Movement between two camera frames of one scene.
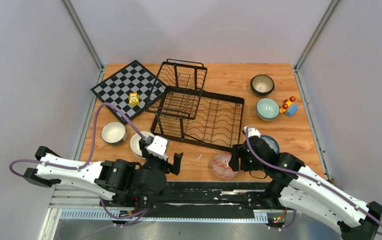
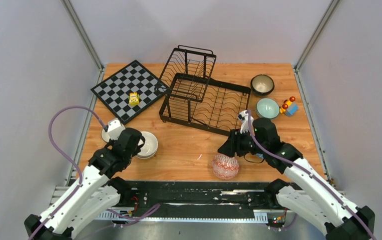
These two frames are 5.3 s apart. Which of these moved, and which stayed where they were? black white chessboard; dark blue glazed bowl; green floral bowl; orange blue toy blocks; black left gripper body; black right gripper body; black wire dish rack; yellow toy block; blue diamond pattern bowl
Moved: black right gripper body; black left gripper body; black wire dish rack
Stayed: black white chessboard; yellow toy block; blue diamond pattern bowl; dark blue glazed bowl; orange blue toy blocks; green floral bowl
